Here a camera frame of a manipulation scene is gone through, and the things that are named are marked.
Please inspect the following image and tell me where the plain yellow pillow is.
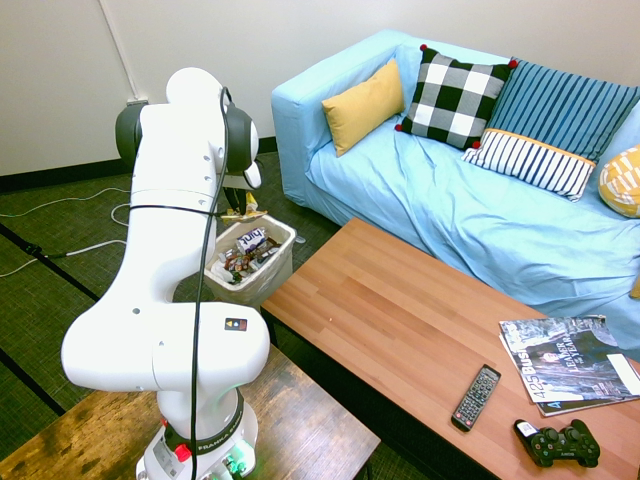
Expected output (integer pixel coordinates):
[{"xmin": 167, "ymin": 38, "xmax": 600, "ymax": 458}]
[{"xmin": 320, "ymin": 58, "xmax": 407, "ymax": 158}]

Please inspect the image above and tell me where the light blue sofa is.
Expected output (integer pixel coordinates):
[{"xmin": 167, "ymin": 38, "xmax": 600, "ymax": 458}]
[{"xmin": 271, "ymin": 28, "xmax": 640, "ymax": 362}]

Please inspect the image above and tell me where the rustic wooden robot table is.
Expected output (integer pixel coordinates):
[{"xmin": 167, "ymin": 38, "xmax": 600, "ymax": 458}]
[{"xmin": 0, "ymin": 344, "xmax": 383, "ymax": 480}]

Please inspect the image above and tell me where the business magazine with dark cover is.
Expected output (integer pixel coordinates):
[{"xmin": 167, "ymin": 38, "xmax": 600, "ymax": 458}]
[{"xmin": 498, "ymin": 314, "xmax": 640, "ymax": 404}]

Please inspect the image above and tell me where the black white checked pillow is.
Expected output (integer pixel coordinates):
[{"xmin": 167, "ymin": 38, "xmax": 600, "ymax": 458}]
[{"xmin": 394, "ymin": 43, "xmax": 520, "ymax": 152}]

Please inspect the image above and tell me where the white trash bin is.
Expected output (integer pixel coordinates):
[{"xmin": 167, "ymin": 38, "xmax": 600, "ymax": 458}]
[{"xmin": 203, "ymin": 213, "xmax": 299, "ymax": 309}]

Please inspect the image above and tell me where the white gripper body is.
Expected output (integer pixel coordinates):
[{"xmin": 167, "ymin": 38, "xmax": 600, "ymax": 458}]
[{"xmin": 242, "ymin": 160, "xmax": 264, "ymax": 191}]

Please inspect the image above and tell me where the white crumpled paper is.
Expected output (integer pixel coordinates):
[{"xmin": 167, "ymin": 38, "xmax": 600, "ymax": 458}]
[{"xmin": 210, "ymin": 258, "xmax": 237, "ymax": 285}]

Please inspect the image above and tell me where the navy white striped pillow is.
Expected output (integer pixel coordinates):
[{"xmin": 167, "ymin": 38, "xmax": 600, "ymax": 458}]
[{"xmin": 460, "ymin": 127, "xmax": 598, "ymax": 204}]

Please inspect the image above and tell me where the black game controller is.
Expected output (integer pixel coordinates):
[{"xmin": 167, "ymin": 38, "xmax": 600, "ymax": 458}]
[{"xmin": 526, "ymin": 418, "xmax": 602, "ymax": 469}]

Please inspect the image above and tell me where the yellow chip bag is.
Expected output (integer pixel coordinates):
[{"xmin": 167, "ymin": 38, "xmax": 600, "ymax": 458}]
[{"xmin": 220, "ymin": 191, "xmax": 269, "ymax": 225}]

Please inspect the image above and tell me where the black remote control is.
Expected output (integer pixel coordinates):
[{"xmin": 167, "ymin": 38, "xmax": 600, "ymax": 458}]
[{"xmin": 450, "ymin": 363, "xmax": 503, "ymax": 433}]

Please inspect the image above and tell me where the purple white drink box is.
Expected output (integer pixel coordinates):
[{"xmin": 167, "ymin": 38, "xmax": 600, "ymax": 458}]
[{"xmin": 235, "ymin": 226, "xmax": 269, "ymax": 256}]

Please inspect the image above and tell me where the white wall cable conduit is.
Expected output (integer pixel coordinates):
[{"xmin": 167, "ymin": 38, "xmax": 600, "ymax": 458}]
[{"xmin": 97, "ymin": 0, "xmax": 150, "ymax": 108}]

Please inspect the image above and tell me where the yellow white patterned pillow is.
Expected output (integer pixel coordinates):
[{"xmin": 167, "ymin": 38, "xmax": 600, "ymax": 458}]
[{"xmin": 597, "ymin": 144, "xmax": 640, "ymax": 220}]

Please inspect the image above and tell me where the blue striped pillow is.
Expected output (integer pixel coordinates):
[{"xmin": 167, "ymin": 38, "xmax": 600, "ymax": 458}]
[{"xmin": 486, "ymin": 58, "xmax": 640, "ymax": 164}]

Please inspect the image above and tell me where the wooden coffee table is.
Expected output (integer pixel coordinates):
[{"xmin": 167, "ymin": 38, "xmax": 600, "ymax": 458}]
[{"xmin": 259, "ymin": 215, "xmax": 640, "ymax": 480}]

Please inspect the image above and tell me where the white floor cable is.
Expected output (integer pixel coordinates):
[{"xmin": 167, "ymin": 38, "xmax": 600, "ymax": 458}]
[
  {"xmin": 0, "ymin": 201, "xmax": 132, "ymax": 280},
  {"xmin": 0, "ymin": 186, "xmax": 132, "ymax": 220}
]

